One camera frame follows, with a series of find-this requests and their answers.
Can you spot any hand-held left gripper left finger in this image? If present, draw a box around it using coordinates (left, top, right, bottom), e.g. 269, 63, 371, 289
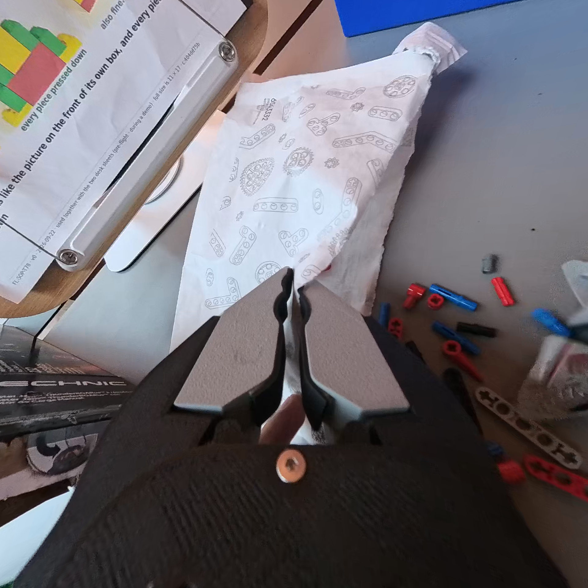
175, 267, 295, 425

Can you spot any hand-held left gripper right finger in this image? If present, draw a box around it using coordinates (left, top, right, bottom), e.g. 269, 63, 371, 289
296, 285, 410, 432

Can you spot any black lego set box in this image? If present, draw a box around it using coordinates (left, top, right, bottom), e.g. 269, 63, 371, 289
0, 324, 138, 499

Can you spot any printed paper bag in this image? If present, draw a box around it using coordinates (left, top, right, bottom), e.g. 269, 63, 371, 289
170, 22, 467, 446

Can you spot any red lego beam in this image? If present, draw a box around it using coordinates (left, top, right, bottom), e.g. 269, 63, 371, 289
524, 455, 588, 501

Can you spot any blue plastic bin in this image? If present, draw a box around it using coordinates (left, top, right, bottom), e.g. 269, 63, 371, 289
334, 0, 524, 38

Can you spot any red lego claw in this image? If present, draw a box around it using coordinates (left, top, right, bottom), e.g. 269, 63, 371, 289
443, 340, 483, 382

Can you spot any light grey lego beam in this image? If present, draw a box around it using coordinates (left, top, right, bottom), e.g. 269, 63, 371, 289
475, 386, 580, 469

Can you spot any printed grey lego panel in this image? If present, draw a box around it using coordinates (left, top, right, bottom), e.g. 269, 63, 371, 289
517, 335, 588, 421

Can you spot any clear clip bar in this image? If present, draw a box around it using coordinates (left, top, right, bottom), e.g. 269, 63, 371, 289
55, 39, 239, 273

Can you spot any printed instruction sheet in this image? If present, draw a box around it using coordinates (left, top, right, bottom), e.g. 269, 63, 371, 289
0, 0, 251, 304

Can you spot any instruction sheet on stand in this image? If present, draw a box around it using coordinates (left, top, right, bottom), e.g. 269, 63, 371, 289
0, 0, 269, 319

